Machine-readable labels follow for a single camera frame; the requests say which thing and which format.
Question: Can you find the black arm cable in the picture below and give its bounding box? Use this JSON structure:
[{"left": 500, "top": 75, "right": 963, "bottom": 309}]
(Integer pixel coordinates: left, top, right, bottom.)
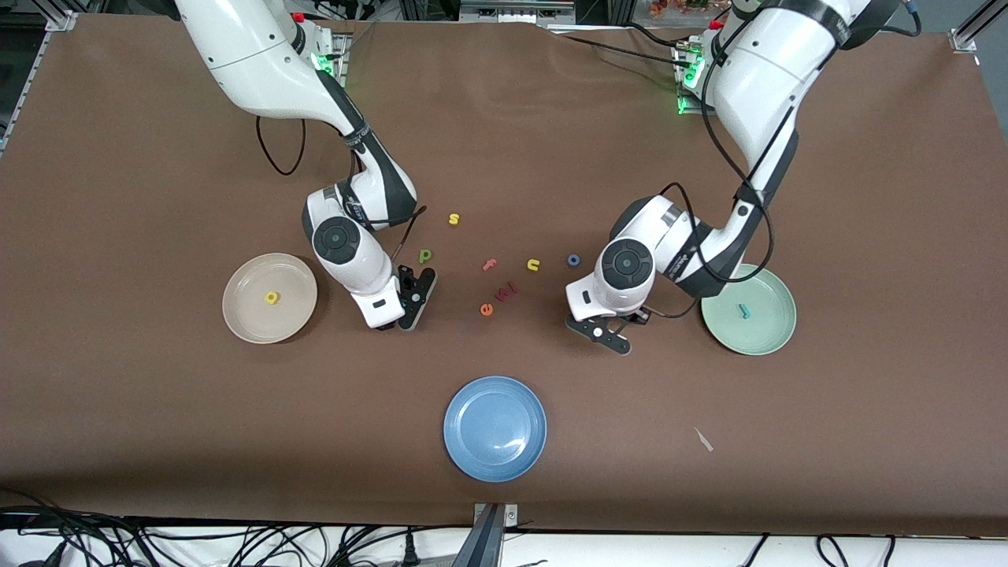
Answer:
[
  {"left": 256, "top": 117, "right": 428, "bottom": 261},
  {"left": 658, "top": 0, "right": 796, "bottom": 320}
]

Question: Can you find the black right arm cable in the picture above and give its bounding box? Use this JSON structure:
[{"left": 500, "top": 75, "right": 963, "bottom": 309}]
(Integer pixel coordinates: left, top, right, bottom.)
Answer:
[{"left": 256, "top": 117, "right": 428, "bottom": 261}]

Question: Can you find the grey mounting post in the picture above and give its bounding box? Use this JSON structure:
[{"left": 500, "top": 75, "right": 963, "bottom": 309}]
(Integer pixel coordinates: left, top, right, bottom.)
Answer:
[{"left": 450, "top": 502, "right": 519, "bottom": 567}]

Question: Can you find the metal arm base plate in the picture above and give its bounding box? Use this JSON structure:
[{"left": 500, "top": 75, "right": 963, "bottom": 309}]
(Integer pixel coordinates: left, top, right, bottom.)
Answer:
[
  {"left": 673, "top": 39, "right": 713, "bottom": 117},
  {"left": 315, "top": 31, "right": 349, "bottom": 83}
]

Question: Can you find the blue plate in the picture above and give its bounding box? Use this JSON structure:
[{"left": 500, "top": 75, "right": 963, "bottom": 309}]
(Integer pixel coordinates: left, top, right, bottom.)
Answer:
[{"left": 443, "top": 376, "right": 548, "bottom": 483}]

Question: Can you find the beige brown plate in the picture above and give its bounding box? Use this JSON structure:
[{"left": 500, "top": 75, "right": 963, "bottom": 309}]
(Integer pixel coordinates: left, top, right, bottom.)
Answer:
[{"left": 222, "top": 253, "right": 319, "bottom": 345}]

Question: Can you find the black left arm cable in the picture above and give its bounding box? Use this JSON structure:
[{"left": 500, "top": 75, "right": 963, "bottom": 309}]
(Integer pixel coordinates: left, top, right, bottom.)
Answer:
[{"left": 658, "top": 0, "right": 796, "bottom": 320}]

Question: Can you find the grey metal fixture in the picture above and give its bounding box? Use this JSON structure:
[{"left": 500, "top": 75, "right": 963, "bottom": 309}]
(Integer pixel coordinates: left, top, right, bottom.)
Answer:
[{"left": 459, "top": 0, "right": 576, "bottom": 24}]

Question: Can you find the aluminium frame rail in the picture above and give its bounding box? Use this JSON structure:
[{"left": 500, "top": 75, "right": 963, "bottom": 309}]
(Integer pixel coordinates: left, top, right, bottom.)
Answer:
[
  {"left": 949, "top": 0, "right": 1008, "bottom": 54},
  {"left": 0, "top": 9, "right": 77, "bottom": 154}
]

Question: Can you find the pale green plate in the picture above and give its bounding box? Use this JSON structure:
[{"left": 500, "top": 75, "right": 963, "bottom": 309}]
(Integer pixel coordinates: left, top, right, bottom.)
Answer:
[{"left": 700, "top": 263, "right": 798, "bottom": 357}]

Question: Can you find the brown table cover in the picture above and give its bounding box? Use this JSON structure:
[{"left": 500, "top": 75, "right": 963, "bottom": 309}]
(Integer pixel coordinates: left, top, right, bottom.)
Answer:
[{"left": 0, "top": 14, "right": 1008, "bottom": 538}]

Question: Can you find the black base cable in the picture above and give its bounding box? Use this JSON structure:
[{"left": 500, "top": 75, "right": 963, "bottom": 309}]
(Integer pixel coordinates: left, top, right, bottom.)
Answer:
[{"left": 561, "top": 22, "right": 694, "bottom": 72}]

